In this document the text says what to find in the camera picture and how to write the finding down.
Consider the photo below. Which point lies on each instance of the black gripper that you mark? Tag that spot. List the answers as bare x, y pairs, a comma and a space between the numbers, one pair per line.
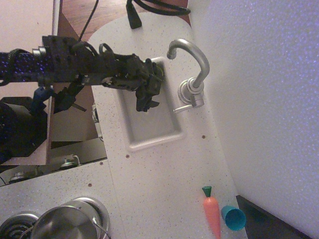
133, 74

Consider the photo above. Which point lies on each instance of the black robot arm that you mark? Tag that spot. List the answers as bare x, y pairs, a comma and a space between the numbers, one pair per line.
67, 60

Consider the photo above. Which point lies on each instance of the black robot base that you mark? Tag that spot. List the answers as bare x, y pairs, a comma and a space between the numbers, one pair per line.
21, 132

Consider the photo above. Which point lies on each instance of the white toy sink basin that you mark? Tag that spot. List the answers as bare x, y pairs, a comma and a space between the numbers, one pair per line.
156, 126

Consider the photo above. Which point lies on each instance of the green plastic cup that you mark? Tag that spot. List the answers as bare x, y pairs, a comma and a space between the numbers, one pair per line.
160, 72

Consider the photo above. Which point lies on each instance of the blue black clamp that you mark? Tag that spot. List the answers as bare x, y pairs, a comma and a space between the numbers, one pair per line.
63, 100

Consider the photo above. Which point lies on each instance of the silver stove knob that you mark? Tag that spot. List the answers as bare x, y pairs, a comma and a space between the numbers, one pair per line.
70, 162
18, 177

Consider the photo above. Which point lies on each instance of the orange toy carrot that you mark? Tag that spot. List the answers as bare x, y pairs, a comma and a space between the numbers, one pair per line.
211, 209

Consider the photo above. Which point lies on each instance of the stainless steel pot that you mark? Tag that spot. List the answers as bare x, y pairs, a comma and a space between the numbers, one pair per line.
80, 218

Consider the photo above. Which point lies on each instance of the teal plastic cup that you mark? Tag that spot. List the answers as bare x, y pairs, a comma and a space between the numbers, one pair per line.
234, 218

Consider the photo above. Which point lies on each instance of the silver stove knob left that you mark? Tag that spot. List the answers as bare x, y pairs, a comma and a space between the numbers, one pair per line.
18, 177

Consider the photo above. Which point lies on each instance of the silver stove burner coil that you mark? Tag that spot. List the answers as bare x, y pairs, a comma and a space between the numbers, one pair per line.
18, 226

